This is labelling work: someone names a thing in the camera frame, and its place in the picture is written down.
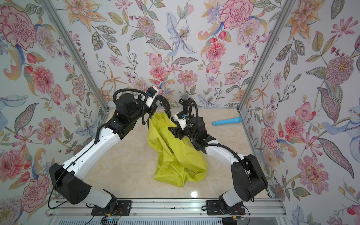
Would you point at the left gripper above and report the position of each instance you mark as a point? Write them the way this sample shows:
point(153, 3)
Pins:
point(150, 110)

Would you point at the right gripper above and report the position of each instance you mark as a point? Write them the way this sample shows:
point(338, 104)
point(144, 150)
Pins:
point(179, 132)

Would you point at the lime green trousers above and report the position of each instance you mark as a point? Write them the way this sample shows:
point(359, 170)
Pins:
point(178, 161)

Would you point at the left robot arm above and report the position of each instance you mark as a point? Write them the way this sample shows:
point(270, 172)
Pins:
point(67, 178)

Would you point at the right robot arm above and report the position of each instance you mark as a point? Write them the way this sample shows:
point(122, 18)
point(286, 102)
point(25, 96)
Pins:
point(248, 179)

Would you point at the black microphone on tripod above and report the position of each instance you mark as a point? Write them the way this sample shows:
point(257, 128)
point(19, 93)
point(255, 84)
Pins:
point(187, 103)

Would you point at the blue toy microphone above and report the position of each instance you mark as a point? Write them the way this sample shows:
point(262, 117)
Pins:
point(228, 121)

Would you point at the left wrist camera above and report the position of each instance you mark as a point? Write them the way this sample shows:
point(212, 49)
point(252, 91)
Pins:
point(152, 92)

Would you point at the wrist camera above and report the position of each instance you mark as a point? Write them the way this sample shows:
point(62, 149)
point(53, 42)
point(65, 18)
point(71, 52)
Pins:
point(180, 120)
point(152, 92)

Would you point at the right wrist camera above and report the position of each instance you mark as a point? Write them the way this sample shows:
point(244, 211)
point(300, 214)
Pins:
point(180, 120)

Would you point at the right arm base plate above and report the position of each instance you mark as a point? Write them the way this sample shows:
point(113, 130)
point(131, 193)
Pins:
point(219, 208)

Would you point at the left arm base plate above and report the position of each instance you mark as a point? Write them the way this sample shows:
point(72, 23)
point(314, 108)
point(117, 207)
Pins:
point(118, 208)

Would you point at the aluminium front rail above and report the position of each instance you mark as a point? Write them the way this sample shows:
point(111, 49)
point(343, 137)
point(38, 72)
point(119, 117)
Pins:
point(195, 208)

